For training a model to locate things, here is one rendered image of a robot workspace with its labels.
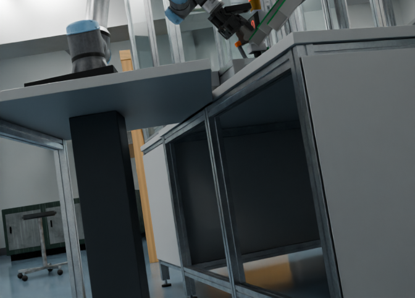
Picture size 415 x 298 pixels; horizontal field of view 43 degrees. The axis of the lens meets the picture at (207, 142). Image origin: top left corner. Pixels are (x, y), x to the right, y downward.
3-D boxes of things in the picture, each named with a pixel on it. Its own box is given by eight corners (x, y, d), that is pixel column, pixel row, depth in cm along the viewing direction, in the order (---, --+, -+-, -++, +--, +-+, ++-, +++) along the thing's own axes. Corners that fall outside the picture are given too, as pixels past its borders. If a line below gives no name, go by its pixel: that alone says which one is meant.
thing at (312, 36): (294, 43, 122) (291, 31, 123) (159, 137, 264) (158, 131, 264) (685, 18, 167) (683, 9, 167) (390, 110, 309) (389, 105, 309)
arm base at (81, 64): (69, 82, 172) (63, 54, 173) (73, 94, 187) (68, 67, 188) (115, 75, 175) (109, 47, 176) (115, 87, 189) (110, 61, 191)
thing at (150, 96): (-56, 110, 135) (-58, 99, 135) (52, 142, 224) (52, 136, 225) (210, 68, 135) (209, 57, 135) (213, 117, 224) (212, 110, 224)
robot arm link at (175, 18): (161, 5, 191) (181, -17, 192) (163, 16, 202) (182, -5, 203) (177, 18, 190) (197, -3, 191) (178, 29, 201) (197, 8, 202)
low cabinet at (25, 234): (153, 232, 880) (147, 189, 887) (138, 242, 710) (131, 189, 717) (46, 248, 880) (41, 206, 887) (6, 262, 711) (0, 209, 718)
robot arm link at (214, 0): (210, -3, 205) (217, -11, 197) (219, 5, 205) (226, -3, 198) (199, 10, 202) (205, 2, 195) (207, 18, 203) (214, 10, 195)
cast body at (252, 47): (252, 51, 200) (249, 33, 201) (247, 54, 204) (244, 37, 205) (272, 49, 203) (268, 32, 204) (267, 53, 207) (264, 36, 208)
